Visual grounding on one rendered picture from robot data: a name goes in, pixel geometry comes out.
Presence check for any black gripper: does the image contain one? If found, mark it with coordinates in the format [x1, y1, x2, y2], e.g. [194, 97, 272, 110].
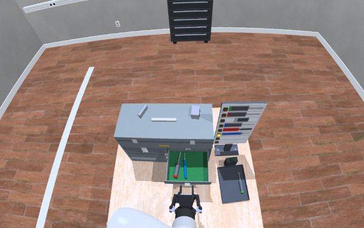
[169, 185, 202, 220]

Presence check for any grey rectangular bar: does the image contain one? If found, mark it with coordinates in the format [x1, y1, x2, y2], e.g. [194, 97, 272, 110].
[138, 105, 147, 117]

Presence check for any grey tool chest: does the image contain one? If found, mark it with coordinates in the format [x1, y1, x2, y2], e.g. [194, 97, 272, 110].
[114, 103, 214, 186]

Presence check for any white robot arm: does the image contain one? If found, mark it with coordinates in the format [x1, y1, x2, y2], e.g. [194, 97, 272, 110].
[107, 194, 197, 228]

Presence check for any pale blue block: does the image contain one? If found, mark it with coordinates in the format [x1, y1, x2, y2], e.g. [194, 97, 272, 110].
[191, 105, 200, 118]

